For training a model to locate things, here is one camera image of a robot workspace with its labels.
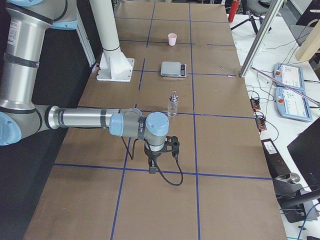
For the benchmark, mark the orange terminal block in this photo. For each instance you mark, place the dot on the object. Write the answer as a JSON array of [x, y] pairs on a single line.
[[255, 104], [260, 123]]

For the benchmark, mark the aluminium frame post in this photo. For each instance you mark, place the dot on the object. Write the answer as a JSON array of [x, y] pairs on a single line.
[[268, 20]]

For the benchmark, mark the black monitor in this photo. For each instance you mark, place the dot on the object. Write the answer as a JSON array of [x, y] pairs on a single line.
[[305, 152]]

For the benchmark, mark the clear glass sauce bottle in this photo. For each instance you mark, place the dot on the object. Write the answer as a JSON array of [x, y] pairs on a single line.
[[173, 101]]

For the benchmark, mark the silver digital kitchen scale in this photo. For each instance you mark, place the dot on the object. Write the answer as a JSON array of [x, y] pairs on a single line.
[[174, 69]]

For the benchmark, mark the black clamp stand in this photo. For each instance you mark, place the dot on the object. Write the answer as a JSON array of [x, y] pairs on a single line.
[[294, 200]]

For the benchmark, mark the red fire extinguisher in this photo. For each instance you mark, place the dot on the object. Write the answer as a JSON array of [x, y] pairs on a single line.
[[233, 10]]

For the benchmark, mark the lower orange terminal block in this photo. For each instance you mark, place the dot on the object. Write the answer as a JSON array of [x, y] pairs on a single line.
[[260, 123]]

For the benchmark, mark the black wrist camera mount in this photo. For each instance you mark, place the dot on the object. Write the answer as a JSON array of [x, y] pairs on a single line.
[[172, 145]]

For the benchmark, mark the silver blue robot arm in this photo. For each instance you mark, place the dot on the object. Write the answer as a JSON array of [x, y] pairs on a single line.
[[20, 118]]

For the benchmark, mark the teach pendant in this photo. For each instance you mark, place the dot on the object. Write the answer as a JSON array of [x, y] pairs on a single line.
[[289, 75], [292, 105]]

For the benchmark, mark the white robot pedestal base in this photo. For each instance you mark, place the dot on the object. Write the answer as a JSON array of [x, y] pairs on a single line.
[[114, 66]]

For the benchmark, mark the upper orange terminal block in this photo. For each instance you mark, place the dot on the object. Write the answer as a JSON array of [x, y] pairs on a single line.
[[255, 104]]

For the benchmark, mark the wooden board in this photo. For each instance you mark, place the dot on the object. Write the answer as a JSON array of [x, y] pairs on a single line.
[[310, 46]]

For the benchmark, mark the lower teach pendant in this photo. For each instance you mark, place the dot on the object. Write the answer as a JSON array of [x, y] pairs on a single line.
[[292, 105]]

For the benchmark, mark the upper teach pendant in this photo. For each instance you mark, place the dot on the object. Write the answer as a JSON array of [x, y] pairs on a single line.
[[289, 75]]

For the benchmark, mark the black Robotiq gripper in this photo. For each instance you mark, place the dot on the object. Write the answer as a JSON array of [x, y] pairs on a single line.
[[151, 155]]

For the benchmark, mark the black camera tripod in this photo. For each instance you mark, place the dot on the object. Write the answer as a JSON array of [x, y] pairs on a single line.
[[252, 18]]

